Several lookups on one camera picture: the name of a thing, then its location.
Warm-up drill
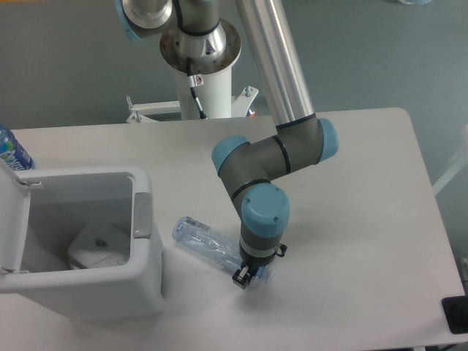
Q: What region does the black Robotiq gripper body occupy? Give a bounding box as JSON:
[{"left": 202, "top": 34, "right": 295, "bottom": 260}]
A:
[{"left": 239, "top": 248, "right": 276, "bottom": 271}]

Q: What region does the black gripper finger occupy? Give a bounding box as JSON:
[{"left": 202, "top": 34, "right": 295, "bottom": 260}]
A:
[{"left": 232, "top": 265, "right": 258, "bottom": 289}]

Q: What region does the crushed clear plastic bottle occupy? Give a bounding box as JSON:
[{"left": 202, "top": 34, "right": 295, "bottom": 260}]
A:
[{"left": 172, "top": 216, "right": 282, "bottom": 284}]

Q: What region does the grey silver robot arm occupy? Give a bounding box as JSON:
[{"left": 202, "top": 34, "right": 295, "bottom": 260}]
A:
[{"left": 115, "top": 1, "right": 339, "bottom": 287}]

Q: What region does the white plastic trash can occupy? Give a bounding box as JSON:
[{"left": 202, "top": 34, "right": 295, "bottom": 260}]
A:
[{"left": 1, "top": 165, "right": 164, "bottom": 319}]

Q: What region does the black device at table edge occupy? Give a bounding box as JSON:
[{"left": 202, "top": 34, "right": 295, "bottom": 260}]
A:
[{"left": 442, "top": 295, "right": 467, "bottom": 334}]

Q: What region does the blue labelled water bottle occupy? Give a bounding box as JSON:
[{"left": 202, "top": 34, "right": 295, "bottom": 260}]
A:
[{"left": 1, "top": 125, "right": 35, "bottom": 171}]

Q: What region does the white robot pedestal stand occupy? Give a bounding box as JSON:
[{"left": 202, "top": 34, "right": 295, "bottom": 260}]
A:
[{"left": 126, "top": 18, "right": 260, "bottom": 124}]

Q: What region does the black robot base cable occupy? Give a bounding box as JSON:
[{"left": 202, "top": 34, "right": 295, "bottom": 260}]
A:
[{"left": 185, "top": 56, "right": 208, "bottom": 121}]

